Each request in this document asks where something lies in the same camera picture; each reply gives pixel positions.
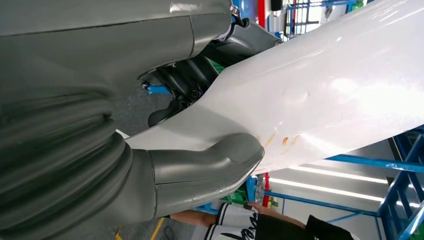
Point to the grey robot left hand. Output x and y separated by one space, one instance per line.
99 49

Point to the blue steel shelf rack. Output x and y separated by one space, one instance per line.
364 162

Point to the green plastic crate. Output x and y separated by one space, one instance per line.
232 198

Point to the person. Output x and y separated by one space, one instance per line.
281 228

